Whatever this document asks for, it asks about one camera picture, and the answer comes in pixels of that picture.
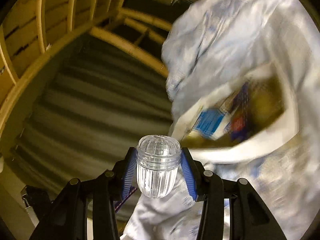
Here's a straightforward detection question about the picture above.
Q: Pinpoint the blue cartoon bandage box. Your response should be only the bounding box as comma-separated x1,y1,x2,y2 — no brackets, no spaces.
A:
192,108,231,140

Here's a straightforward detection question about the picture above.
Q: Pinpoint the dark blue snack packet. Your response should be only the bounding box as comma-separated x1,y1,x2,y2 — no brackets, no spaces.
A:
230,82,249,142

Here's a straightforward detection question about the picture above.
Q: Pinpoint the clear ribbed plastic jar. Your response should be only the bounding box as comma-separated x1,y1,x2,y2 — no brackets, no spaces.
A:
136,135,181,198

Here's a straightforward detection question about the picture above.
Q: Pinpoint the blue white floral duvet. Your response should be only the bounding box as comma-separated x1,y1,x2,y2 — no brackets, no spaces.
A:
120,0,320,240

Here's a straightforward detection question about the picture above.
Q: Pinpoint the white fabric storage bin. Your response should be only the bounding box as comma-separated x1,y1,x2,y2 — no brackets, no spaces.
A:
171,63,299,164

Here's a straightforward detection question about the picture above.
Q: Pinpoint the wooden bunk bed frame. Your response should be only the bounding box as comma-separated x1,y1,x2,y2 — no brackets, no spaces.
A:
1,0,171,128

